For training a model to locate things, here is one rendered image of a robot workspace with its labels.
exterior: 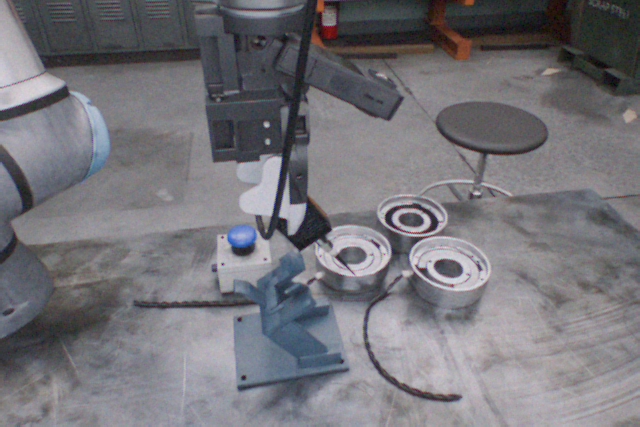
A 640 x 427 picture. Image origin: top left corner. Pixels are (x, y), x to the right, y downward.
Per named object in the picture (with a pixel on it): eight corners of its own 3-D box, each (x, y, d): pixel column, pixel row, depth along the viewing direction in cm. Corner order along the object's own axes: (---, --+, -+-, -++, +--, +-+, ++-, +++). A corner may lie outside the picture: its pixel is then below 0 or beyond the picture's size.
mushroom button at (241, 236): (258, 248, 70) (255, 220, 67) (259, 267, 67) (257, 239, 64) (229, 251, 70) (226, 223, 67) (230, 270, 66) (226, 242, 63)
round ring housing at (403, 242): (437, 264, 71) (441, 242, 69) (367, 247, 74) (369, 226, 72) (448, 222, 79) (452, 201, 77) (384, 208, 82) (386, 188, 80)
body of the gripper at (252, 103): (213, 129, 46) (195, -5, 39) (302, 122, 48) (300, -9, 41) (214, 172, 40) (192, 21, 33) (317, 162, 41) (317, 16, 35)
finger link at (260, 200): (243, 237, 47) (233, 150, 43) (303, 230, 48) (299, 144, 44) (244, 256, 45) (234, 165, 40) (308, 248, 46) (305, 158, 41)
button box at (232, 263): (268, 252, 73) (266, 227, 70) (272, 286, 67) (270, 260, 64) (213, 259, 72) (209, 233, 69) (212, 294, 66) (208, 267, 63)
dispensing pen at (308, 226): (374, 275, 54) (284, 178, 44) (343, 294, 55) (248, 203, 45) (369, 261, 55) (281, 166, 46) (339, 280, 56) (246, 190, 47)
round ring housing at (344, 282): (359, 237, 76) (361, 216, 74) (404, 278, 68) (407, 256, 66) (301, 262, 71) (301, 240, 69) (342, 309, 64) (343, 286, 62)
